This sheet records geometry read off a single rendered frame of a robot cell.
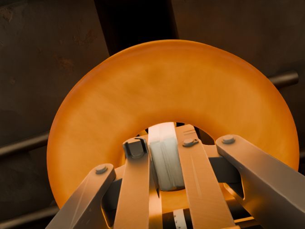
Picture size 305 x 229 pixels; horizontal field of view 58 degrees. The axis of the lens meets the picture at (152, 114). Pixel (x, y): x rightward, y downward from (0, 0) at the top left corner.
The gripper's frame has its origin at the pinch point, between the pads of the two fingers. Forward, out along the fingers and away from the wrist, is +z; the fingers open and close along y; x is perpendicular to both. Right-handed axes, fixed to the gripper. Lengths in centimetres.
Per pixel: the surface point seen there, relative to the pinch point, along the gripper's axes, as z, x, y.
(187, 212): -2.6, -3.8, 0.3
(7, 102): 7.1, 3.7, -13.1
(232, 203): -2.6, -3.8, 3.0
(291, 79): 5.5, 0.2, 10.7
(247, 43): 7.1, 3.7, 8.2
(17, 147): 5.5, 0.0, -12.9
